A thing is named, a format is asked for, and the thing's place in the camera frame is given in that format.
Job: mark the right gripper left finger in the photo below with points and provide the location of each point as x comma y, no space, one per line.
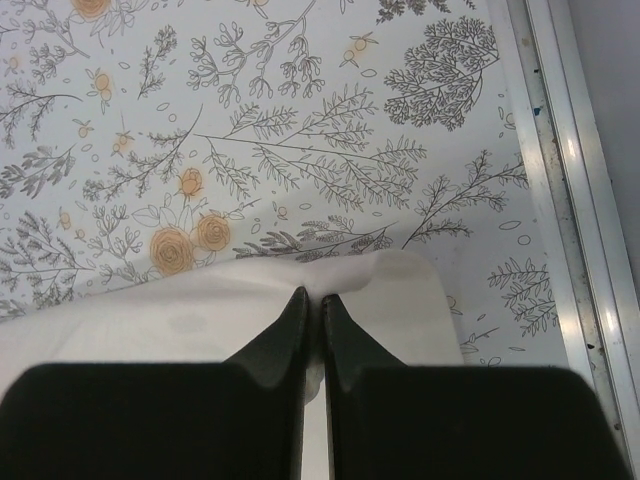
238,419

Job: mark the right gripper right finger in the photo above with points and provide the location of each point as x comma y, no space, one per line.
389,420

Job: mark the white t shirt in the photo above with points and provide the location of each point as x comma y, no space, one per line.
207,315

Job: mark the floral table mat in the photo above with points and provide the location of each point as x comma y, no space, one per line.
141,139

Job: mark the aluminium frame rail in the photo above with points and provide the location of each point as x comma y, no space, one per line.
592,281

